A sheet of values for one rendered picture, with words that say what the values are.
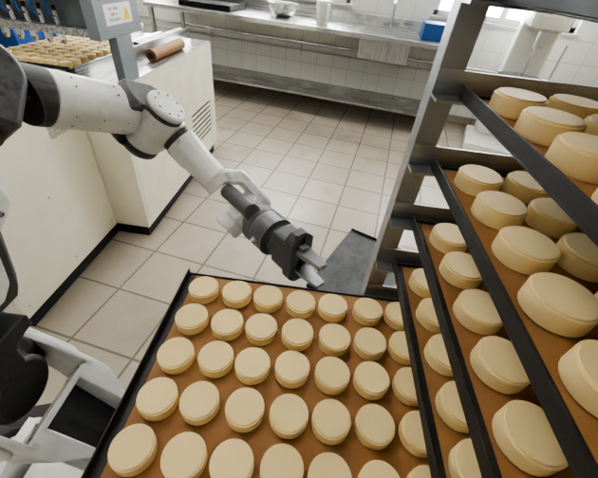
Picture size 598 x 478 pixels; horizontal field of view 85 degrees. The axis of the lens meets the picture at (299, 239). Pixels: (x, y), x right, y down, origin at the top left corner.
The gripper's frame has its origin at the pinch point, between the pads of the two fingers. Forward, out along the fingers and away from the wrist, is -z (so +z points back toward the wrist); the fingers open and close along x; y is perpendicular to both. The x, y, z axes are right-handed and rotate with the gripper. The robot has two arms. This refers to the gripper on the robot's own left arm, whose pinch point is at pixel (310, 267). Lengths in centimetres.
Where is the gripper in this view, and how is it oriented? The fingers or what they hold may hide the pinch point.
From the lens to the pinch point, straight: 63.6
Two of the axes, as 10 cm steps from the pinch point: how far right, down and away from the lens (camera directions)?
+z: -6.5, -5.3, 5.5
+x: 0.8, -7.6, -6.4
